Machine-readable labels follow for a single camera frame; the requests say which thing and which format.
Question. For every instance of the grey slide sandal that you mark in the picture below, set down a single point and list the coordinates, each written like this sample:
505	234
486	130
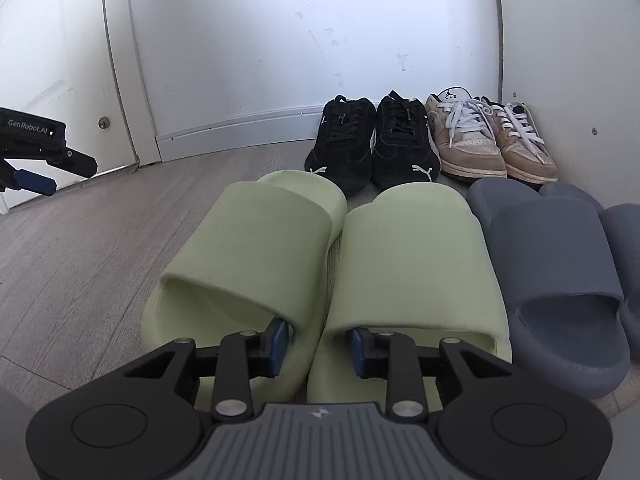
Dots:
622	230
560	260

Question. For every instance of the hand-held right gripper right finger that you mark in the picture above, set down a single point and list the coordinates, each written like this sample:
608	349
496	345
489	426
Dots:
357	352

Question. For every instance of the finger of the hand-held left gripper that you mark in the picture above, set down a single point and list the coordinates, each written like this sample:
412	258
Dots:
32	181
77	164

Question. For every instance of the white baseboard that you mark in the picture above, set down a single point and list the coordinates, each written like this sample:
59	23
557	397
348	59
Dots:
235	127

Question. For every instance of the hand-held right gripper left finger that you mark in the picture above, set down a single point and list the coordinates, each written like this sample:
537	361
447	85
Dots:
279	347

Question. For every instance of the round metal door stop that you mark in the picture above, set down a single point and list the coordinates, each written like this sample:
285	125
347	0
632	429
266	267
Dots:
103	122

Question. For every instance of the light green slide sandal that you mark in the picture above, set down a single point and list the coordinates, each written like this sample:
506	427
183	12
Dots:
250	240
410	260

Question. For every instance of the black suede sneaker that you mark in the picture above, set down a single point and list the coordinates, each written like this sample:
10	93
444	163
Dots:
405	150
340	150

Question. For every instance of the white cabinet side panel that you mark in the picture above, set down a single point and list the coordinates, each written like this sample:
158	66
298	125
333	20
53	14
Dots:
575	60

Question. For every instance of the tan and white sneaker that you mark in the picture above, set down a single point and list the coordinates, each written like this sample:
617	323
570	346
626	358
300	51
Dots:
530	155
465	150

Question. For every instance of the white panelled door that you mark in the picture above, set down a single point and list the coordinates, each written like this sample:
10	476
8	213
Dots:
50	35

